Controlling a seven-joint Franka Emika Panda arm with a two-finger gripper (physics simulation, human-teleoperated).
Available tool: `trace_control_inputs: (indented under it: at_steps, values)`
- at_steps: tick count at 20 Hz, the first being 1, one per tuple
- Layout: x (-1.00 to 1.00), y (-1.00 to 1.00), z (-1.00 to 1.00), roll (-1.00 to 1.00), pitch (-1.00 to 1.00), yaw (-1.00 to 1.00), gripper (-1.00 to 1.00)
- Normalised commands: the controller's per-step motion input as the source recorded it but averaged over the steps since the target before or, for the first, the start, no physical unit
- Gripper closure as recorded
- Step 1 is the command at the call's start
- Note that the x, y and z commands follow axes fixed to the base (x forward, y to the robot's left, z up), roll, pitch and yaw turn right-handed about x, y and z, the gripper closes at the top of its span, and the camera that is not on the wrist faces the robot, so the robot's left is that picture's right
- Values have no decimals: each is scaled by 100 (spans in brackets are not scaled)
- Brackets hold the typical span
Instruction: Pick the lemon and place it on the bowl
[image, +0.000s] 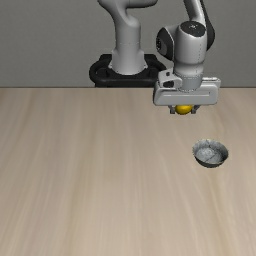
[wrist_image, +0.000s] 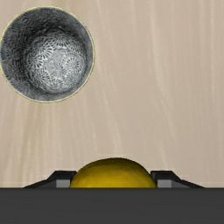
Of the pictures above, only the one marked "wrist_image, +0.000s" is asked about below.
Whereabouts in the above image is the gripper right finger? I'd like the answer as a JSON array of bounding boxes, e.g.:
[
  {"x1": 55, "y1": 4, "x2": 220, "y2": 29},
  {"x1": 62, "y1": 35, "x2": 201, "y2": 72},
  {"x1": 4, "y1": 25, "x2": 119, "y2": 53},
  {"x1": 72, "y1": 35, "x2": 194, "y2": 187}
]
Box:
[{"x1": 149, "y1": 170, "x2": 205, "y2": 189}]

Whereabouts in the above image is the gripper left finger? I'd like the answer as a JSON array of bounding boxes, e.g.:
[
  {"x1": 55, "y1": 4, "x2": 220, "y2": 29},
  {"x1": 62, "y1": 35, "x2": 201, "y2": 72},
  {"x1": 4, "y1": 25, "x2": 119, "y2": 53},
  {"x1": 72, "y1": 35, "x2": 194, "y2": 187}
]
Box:
[{"x1": 24, "y1": 170, "x2": 78, "y2": 189}]

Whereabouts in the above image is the yellow lemon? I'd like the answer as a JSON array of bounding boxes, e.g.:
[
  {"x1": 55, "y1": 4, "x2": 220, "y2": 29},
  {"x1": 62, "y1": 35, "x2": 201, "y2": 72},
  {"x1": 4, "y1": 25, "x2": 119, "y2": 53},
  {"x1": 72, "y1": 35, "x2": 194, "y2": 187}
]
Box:
[{"x1": 69, "y1": 157, "x2": 158, "y2": 189}]

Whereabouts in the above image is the grey patterned bowl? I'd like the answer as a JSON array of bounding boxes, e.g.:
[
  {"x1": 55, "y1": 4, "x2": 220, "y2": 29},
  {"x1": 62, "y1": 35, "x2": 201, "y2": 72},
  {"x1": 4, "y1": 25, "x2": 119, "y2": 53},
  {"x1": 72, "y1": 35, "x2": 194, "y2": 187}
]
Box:
[{"x1": 0, "y1": 5, "x2": 95, "y2": 103}]

